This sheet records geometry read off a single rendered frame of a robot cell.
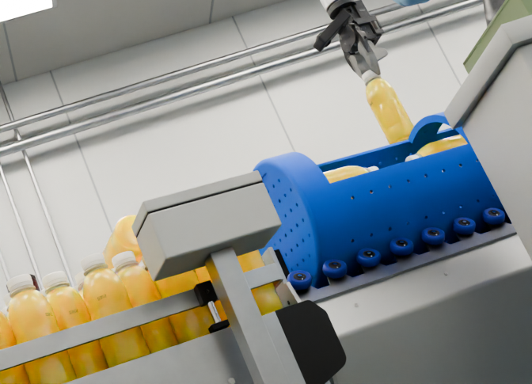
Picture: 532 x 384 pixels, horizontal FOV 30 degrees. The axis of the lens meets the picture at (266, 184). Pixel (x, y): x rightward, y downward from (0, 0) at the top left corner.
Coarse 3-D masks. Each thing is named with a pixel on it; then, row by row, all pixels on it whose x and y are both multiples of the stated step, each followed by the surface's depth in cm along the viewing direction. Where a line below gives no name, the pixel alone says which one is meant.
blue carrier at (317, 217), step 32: (416, 128) 215; (448, 128) 224; (288, 160) 189; (352, 160) 213; (384, 160) 218; (416, 160) 193; (448, 160) 195; (288, 192) 186; (320, 192) 183; (352, 192) 185; (384, 192) 188; (416, 192) 191; (448, 192) 194; (480, 192) 197; (288, 224) 190; (320, 224) 181; (352, 224) 184; (384, 224) 188; (416, 224) 191; (448, 224) 196; (480, 224) 201; (288, 256) 193; (320, 256) 182; (352, 256) 186; (384, 256) 191
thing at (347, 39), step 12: (348, 0) 238; (360, 0) 242; (336, 12) 240; (348, 12) 242; (360, 12) 240; (348, 24) 235; (360, 24) 236; (372, 24) 237; (348, 36) 236; (372, 36) 236; (348, 48) 238
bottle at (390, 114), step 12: (372, 84) 231; (384, 84) 230; (372, 96) 230; (384, 96) 228; (396, 96) 230; (372, 108) 231; (384, 108) 228; (396, 108) 227; (384, 120) 228; (396, 120) 226; (408, 120) 227; (384, 132) 229; (396, 132) 226; (408, 132) 225
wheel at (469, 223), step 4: (456, 220) 195; (460, 220) 195; (464, 220) 194; (468, 220) 195; (472, 220) 195; (452, 224) 195; (456, 224) 194; (460, 224) 194; (464, 224) 194; (468, 224) 194; (472, 224) 194; (456, 228) 193; (460, 228) 193; (464, 228) 193; (468, 228) 193; (472, 228) 193; (456, 232) 194; (460, 232) 193; (464, 232) 193; (468, 232) 193; (472, 232) 193
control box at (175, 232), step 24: (192, 192) 153; (216, 192) 154; (240, 192) 155; (264, 192) 157; (144, 216) 151; (168, 216) 150; (192, 216) 151; (216, 216) 152; (240, 216) 154; (264, 216) 155; (144, 240) 154; (168, 240) 148; (192, 240) 149; (216, 240) 151; (240, 240) 153; (264, 240) 159; (168, 264) 150; (192, 264) 155
